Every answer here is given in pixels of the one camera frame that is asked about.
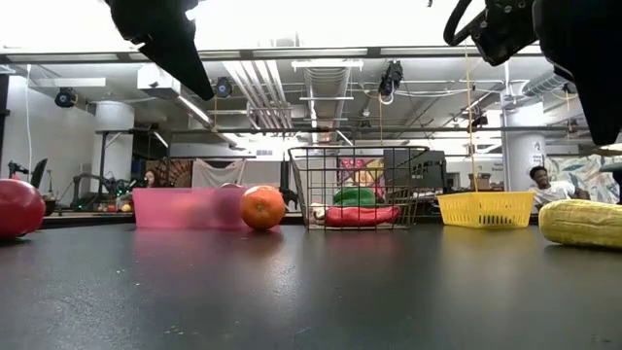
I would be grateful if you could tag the brown patterned tapestry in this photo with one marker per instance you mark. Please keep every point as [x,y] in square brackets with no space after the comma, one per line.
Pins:
[177,172]

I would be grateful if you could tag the yellow corn cob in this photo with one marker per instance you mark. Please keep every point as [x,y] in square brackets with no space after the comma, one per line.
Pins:
[580,223]

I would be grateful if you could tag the cardboard box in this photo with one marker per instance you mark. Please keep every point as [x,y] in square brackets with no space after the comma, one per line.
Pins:
[481,181]

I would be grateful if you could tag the floral wall tapestry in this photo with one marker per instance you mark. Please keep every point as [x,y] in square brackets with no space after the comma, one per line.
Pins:
[600,175]

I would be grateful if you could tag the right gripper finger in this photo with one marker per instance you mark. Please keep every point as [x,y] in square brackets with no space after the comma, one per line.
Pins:
[602,97]

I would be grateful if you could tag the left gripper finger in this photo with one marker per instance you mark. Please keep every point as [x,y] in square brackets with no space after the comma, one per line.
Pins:
[182,58]

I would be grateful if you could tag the colourful wall poster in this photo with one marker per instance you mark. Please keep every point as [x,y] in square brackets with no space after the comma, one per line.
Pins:
[364,167]

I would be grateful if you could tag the green bell pepper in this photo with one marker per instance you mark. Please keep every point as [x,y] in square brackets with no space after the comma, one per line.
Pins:
[355,197]

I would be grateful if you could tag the white hanging cloth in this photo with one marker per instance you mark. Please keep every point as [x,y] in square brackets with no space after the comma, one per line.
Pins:
[218,177]

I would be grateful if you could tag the black monitor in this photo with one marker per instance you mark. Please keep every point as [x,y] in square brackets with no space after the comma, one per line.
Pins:
[39,172]

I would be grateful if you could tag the long bright red pepper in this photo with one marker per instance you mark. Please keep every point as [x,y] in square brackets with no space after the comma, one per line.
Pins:
[359,216]

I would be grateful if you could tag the large red tomato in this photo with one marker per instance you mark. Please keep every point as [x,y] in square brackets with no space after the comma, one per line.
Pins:
[19,209]

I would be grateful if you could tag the orange fruit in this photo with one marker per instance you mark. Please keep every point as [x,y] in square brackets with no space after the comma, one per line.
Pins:
[262,208]

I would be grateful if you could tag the plain white round column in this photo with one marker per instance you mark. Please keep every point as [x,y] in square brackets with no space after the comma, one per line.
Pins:
[114,146]

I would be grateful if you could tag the yellow plastic basket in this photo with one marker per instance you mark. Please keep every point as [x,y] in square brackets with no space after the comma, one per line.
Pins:
[486,209]

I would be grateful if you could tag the black ceiling spotlight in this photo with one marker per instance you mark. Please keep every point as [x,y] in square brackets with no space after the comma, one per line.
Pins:
[64,97]
[223,87]

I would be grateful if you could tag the small black ceiling camera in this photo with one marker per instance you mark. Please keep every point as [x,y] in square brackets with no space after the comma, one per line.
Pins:
[478,120]

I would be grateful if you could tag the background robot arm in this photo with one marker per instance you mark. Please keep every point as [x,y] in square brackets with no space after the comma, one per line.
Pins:
[112,185]

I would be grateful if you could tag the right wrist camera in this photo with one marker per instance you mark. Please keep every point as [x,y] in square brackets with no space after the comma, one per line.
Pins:
[503,29]

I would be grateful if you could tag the person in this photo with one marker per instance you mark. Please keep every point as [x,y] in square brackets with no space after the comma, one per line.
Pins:
[150,177]
[551,192]

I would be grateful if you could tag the ribbed grey ceiling duct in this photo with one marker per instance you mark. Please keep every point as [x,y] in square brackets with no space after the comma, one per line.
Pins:
[326,82]

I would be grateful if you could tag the black hanging ceiling device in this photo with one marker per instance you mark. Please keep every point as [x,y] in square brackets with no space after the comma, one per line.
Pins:
[391,78]

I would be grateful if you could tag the pink plastic basket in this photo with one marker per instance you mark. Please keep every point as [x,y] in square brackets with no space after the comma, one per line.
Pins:
[184,209]

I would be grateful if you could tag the white column with signs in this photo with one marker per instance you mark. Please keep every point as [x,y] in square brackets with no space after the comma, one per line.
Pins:
[525,155]

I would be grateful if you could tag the silver ventilation duct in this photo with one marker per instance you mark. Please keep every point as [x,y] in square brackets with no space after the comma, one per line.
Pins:
[539,85]

